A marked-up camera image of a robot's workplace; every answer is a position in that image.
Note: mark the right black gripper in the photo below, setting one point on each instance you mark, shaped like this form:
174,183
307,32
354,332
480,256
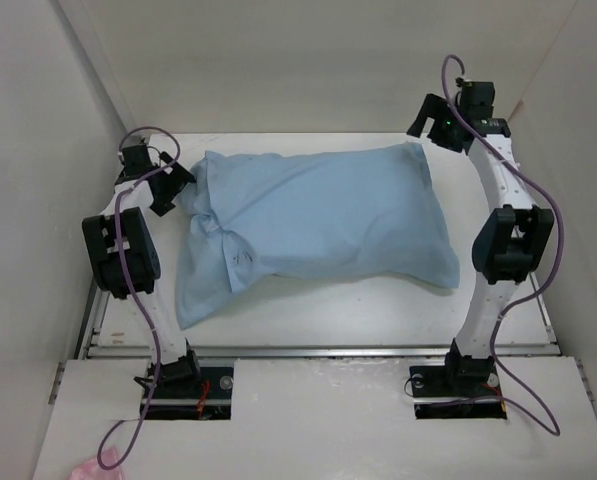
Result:
434,106

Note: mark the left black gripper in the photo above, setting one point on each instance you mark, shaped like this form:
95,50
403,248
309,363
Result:
178,179

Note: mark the light blue pillowcase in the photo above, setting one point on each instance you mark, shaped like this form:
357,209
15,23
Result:
325,215

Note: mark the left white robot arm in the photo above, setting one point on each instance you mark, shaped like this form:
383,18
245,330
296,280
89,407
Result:
125,261

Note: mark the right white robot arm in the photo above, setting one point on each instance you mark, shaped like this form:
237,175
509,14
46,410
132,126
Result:
507,249

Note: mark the pink plastic bag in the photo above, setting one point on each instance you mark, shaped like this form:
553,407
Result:
91,469

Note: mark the aluminium front rail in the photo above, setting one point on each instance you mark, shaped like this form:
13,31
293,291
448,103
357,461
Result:
101,352

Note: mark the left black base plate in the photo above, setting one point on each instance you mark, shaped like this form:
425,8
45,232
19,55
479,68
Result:
207,398

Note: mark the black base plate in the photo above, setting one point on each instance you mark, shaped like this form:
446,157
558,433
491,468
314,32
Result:
207,398
442,394

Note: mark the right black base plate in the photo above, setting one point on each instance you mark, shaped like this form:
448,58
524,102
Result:
442,394

